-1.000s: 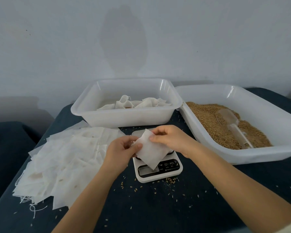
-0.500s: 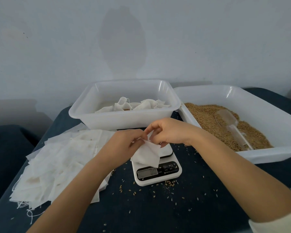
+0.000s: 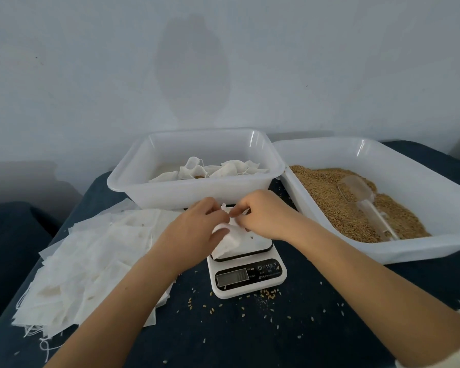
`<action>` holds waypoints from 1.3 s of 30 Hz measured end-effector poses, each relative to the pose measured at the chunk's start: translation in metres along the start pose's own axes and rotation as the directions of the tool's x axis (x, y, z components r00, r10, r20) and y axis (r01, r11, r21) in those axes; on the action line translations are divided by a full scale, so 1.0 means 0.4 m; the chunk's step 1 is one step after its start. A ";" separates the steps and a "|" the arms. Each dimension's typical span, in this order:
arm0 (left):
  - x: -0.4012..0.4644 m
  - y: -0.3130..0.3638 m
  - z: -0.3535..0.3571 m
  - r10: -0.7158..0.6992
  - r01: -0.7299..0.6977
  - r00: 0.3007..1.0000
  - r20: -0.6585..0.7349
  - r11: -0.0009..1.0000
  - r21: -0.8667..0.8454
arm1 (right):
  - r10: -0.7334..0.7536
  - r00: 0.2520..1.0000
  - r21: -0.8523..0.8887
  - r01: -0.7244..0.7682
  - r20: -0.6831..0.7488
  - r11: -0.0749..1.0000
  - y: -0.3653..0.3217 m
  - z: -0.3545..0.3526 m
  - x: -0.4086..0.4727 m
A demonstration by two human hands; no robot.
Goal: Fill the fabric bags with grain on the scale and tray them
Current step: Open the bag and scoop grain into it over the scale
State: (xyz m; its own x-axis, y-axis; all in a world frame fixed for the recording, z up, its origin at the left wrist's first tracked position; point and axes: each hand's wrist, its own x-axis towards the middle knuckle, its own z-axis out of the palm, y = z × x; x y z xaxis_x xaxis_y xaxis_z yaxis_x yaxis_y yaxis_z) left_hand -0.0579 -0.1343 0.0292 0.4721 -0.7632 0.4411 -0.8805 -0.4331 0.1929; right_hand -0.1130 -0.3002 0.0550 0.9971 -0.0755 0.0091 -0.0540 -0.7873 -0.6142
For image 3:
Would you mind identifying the person's left hand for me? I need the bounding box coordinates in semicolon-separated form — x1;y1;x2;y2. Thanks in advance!
152;197;233;277

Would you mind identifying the person's right hand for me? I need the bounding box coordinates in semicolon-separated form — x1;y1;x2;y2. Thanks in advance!
228;189;305;242

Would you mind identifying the white mesh bag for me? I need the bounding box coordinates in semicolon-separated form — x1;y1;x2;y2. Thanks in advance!
210;214;251;261

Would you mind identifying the white plastic tub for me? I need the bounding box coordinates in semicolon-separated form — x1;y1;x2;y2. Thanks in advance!
106;129;287;211

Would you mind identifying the brown grain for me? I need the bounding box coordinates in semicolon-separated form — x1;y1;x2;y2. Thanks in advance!
290;165;432;244

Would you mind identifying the white tray of grain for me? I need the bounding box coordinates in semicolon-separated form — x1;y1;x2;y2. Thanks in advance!
273;136;460;265

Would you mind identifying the clear plastic scoop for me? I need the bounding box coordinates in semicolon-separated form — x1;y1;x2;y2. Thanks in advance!
337;174;401;242

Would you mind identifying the pile of white bags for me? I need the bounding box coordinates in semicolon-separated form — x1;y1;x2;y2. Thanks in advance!
11;199;187;342

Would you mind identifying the person's right forearm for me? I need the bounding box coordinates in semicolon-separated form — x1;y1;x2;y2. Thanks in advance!
287;217;460;368

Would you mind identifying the person's left forearm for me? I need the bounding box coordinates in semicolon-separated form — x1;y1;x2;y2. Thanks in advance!
44;257;189;368

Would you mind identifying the white digital kitchen scale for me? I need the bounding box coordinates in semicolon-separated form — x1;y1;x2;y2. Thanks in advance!
206;203;288;300

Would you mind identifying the dark blue tablecloth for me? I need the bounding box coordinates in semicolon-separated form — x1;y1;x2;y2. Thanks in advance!
0;142;460;368
0;201;62;338

